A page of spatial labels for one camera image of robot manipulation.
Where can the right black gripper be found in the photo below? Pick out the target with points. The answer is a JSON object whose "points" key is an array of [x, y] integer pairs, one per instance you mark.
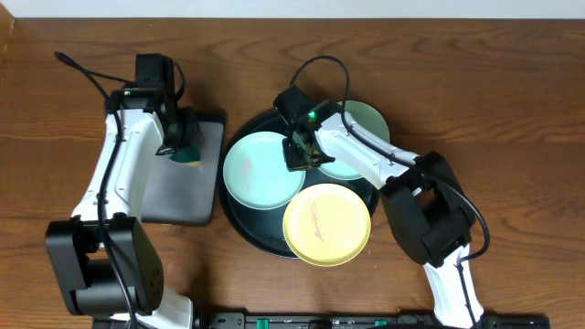
{"points": [[294, 164]]}

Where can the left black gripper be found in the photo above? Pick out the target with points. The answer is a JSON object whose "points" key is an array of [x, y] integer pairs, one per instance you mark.
{"points": [[194, 132]]}

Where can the green yellow sponge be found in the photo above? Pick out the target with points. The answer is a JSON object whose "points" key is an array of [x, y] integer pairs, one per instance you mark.
{"points": [[187, 156]]}

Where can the light blue plate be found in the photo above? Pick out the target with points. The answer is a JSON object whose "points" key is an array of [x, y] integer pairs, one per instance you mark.
{"points": [[255, 172]]}

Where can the pale green plate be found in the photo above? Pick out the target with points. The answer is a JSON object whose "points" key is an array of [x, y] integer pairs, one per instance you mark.
{"points": [[369, 118]]}

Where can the yellow plate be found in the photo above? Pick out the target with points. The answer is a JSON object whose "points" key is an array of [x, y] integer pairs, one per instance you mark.
{"points": [[326, 225]]}

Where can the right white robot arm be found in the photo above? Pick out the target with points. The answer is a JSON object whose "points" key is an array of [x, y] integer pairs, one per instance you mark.
{"points": [[428, 213]]}

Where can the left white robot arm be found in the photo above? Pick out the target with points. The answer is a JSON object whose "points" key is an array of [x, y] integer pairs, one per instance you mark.
{"points": [[106, 266]]}

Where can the black rectangular tray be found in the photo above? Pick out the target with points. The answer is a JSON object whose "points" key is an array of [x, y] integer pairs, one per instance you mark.
{"points": [[183, 194]]}

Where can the black round tray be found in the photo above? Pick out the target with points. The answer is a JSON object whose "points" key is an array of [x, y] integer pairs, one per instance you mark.
{"points": [[263, 228]]}

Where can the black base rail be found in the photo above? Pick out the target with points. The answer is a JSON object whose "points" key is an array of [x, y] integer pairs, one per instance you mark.
{"points": [[424, 321]]}

